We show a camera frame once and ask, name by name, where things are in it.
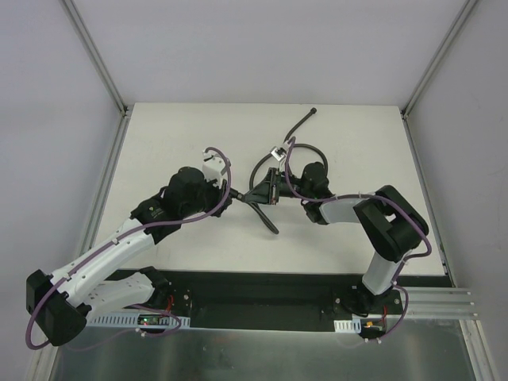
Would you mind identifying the right aluminium frame post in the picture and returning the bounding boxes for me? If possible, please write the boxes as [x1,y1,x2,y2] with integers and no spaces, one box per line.
[400,0,481,118]

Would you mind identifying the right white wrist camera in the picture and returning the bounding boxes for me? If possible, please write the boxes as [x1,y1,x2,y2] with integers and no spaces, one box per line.
[270,146,287,163]

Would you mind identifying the white slotted cable duct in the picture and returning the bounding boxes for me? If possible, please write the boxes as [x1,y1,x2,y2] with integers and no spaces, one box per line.
[333,317,362,334]
[87,312,191,329]

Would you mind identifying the dark grey corrugated hose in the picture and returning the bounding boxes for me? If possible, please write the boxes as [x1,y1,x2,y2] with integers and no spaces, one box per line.
[248,105,329,235]

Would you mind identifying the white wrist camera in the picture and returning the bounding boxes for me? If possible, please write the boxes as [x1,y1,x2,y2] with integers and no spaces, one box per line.
[270,146,287,163]
[202,152,226,188]

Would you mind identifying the right white slotted cable duct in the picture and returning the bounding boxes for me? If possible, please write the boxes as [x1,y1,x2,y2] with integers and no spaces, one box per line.
[333,317,362,334]

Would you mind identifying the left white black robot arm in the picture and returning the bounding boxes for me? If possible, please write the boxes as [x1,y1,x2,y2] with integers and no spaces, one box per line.
[25,161,232,350]

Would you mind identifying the left white slotted cable duct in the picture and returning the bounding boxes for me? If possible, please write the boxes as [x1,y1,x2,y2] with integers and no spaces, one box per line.
[87,312,191,329]

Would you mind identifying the left aluminium frame post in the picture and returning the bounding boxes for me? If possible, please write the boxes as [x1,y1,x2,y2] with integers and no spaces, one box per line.
[59,0,134,116]

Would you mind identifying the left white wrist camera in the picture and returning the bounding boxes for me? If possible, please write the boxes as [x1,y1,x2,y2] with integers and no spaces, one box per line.
[202,152,226,188]

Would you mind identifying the aluminium front rail profile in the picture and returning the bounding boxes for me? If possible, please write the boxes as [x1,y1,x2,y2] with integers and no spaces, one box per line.
[406,287,479,320]

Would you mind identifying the aluminium frame post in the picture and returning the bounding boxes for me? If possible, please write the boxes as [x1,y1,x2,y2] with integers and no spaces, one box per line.
[59,0,134,116]
[400,0,481,118]

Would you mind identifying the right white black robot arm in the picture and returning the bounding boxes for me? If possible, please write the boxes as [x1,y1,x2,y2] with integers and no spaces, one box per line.
[243,162,429,315]

